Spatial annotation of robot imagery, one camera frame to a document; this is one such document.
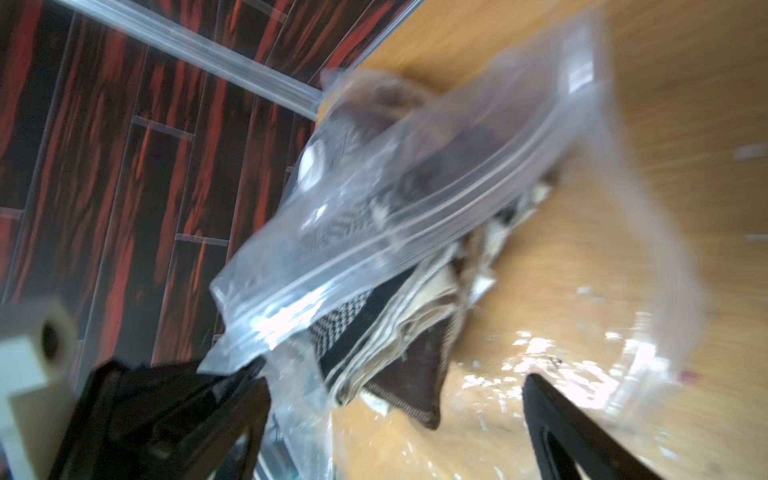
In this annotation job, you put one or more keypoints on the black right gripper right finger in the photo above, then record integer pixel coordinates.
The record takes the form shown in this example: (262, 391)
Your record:
(568, 444)

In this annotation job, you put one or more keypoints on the cream brown plaid scarf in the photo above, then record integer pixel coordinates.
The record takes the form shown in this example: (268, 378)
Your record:
(444, 285)

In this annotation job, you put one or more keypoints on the dark brown scarf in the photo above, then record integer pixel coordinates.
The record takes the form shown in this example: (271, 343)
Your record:
(414, 381)

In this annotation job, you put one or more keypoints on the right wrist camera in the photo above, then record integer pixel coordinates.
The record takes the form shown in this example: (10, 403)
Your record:
(38, 346)

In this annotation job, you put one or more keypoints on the black white herringbone scarf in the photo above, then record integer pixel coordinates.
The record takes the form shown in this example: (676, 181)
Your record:
(334, 144)

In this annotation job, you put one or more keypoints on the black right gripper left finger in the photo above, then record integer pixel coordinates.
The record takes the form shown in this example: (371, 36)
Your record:
(166, 422)

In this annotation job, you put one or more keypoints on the clear plastic vacuum bag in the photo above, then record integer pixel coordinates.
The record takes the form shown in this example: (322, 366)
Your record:
(594, 291)

